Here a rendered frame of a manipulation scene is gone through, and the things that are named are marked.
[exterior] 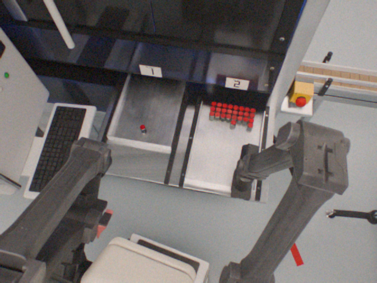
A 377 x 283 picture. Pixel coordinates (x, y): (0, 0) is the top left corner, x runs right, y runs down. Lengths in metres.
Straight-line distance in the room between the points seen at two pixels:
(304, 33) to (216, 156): 0.54
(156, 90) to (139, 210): 0.96
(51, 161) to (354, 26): 2.61
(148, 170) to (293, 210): 0.76
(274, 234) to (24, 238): 0.41
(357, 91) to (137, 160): 0.94
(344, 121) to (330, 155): 1.99
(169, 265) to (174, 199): 1.40
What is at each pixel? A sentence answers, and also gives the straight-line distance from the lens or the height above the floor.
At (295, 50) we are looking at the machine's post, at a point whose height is 1.24.
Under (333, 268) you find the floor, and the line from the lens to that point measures 2.19.
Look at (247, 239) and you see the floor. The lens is 2.07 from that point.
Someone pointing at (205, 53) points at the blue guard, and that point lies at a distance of 1.13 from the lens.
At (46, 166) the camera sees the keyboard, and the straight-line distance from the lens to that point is 1.42.
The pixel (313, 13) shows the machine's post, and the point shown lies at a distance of 0.98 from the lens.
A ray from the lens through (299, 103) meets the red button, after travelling 1.26.
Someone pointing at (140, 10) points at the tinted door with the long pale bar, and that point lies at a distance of 1.07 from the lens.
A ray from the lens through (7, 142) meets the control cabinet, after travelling 1.37.
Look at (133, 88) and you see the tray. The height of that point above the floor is 0.88.
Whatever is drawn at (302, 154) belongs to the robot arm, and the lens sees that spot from 0.54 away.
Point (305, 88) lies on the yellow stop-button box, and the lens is 1.28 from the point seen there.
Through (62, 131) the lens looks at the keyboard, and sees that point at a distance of 1.47.
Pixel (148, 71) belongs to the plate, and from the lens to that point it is 1.29.
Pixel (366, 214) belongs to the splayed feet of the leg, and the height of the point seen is 0.13.
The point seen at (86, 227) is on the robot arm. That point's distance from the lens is 0.80.
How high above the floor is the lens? 2.03
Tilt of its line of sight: 65 degrees down
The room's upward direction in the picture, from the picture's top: 3 degrees counter-clockwise
